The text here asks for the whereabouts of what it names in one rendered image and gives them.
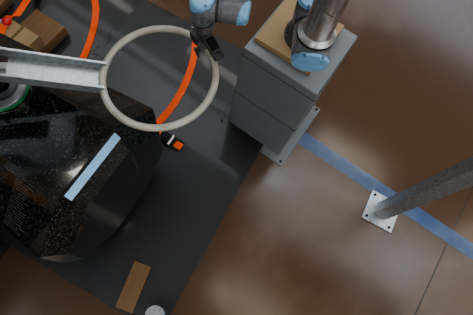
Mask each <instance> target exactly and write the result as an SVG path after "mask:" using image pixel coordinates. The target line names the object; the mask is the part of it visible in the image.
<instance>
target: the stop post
mask: <svg viewBox="0 0 473 315"><path fill-rule="evenodd" d="M471 186H473V156H472V157H470V158H468V159H466V160H463V161H462V162H459V163H457V164H456V165H453V166H452V167H449V168H448V169H445V170H443V171H442V172H439V173H438V174H435V175H433V176H431V177H429V178H428V179H425V180H423V181H421V182H419V183H417V184H415V185H413V186H411V187H409V188H407V189H405V190H403V191H401V192H399V193H397V194H395V195H392V196H391V197H389V198H387V197H386V196H384V195H382V194H380V193H378V192H376V191H374V190H372V192H371V193H370V196H369V199H368V201H367V204H366V206H365V209H364V211H363V214H362V216H361V218H363V219H365V220H367V221H368V222H370V223H372V224H374V225H376V226H378V227H379V228H381V229H384V230H385V231H387V232H389V233H391V232H392V229H393V226H394V224H395V221H396V218H397V216H398V214H401V213H404V212H407V211H408V210H412V209H414V208H416V207H419V206H422V205H425V204H427V203H430V202H432V201H435V200H438V199H440V198H443V197H445V196H447V195H450V194H453V193H456V192H458V191H461V190H463V189H466V188H469V187H471Z"/></svg>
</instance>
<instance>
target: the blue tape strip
mask: <svg viewBox="0 0 473 315"><path fill-rule="evenodd" d="M120 139H121V138H120V137H119V136H118V135H117V134H116V133H114V134H113V135H112V136H111V137H110V138H109V140H108V141H107V142H106V144H105V145H104V146H103V148H102V149H101V150H100V151H99V153H98V154H97V155H96V157H95V158H94V159H93V160H92V161H91V162H90V164H89V165H88V166H87V168H86V169H85V170H84V171H83V173H82V174H81V175H80V176H79V178H78V179H77V181H76V182H75V183H74V184H73V185H72V186H71V188H70V189H69V190H68V192H67V193H66V194H65V195H64V196H65V197H66V198H67V199H69V200H71V201H72V200H73V199H74V197H75V196H76V195H77V194H78V193H79V192H80V190H81V189H82V187H83V186H84V185H85V184H86V182H87V181H88V180H89V178H90V177H91V176H92V174H93V173H94V172H95V171H96V170H97V168H98V167H99V165H100V164H101V163H102V162H103V161H104V160H105V158H106V157H107V155H108V154H109V153H110V152H111V151H112V149H113V148H114V147H115V145H116V144H117V143H118V141H119V140H120Z"/></svg>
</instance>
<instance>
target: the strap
mask: <svg viewBox="0 0 473 315"><path fill-rule="evenodd" d="M30 1H31V0H23V1H22V2H21V4H20V5H19V7H18V9H17V10H16V11H15V13H14V14H13V15H5V16H6V17H9V18H10V19H12V17H13V16H15V17H20V16H21V15H22V13H23V12H24V10H25V9H26V7H27V5H28V4H29V3H30ZM5 16H4V17H5ZM98 21H99V1H98V0H92V22H91V26H90V29H89V34H88V37H87V41H86V44H85V45H84V48H83V51H82V53H81V56H80V58H84V59H87V56H88V55H89V52H90V50H91V47H92V44H93V42H94V37H95V35H96V29H97V26H98ZM7 27H8V26H5V25H3V24H2V23H1V24H0V33H2V34H5V31H6V29H7ZM194 47H196V48H197V45H195V43H194V42H193V41H192V48H191V58H190V61H189V65H188V68H187V71H186V74H185V76H184V79H183V81H182V83H181V85H180V88H179V90H178V92H177V93H176V95H175V97H174V98H173V100H172V101H171V103H170V104H169V106H168V107H167V108H166V109H165V111H164V112H163V113H162V114H161V115H160V116H159V117H158V119H157V120H156V122H157V124H162V123H163V122H164V121H165V120H166V119H167V118H168V117H169V115H170V114H171V113H172V111H173V110H174V109H175V108H176V107H177V105H178V103H179V102H180V100H181V99H182V97H183V95H184V92H185V91H186V89H187V87H188V85H189V82H190V79H191V76H192V74H193V71H194V68H195V65H196V60H197V55H196V53H195V51H194Z"/></svg>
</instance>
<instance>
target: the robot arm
mask: <svg viewBox="0 0 473 315"><path fill-rule="evenodd" d="M348 2H349V0H297V2H296V7H295V10H294V15H293V18H292V19H291V20H290V21H289V22H288V24H287V25H286V28H285V31H284V39H285V42H286V44H287V45H288V46H289V47H290V48H291V64H292V65H293V66H294V67H295V68H296V69H299V70H302V71H306V72H317V71H320V70H323V69H325V68H326V67H327V66H328V65H329V54H330V50H331V47H332V46H333V44H334V42H335V40H336V26H337V24H338V22H339V20H340V18H341V16H342V14H343V12H344V10H345V8H346V6H347V4H348ZM189 8H190V14H191V28H192V30H191V31H190V37H191V40H192V41H193V42H194V43H195V45H197V48H196V47H194V51H195V53H196V55H197V58H198V59H199V61H201V62H202V61H203V55H204V54H205V52H204V51H205V50H206V49H208V51H209V53H210V55H211V56H212V58H213V60H214V61H215V62H217V61H218V60H220V59H221V58H224V57H225V54H224V53H223V51H222V49H221V48H220V45H219V44H218V42H217V40H216V38H215V37H214V35H213V33H212V31H213V30H214V28H215V23H225V24H231V25H237V26H238V25H243V26H244V25H247V23H248V19H249V15H250V12H251V1H250V0H189Z"/></svg>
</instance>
